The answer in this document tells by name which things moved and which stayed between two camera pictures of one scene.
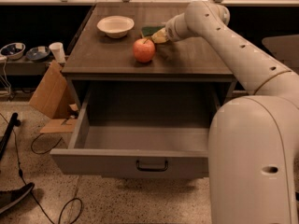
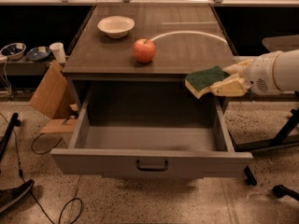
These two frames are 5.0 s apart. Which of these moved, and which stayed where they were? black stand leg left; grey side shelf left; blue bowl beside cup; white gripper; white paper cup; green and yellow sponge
Moved: green and yellow sponge; white gripper
Stayed: black stand leg left; grey side shelf left; white paper cup; blue bowl beside cup
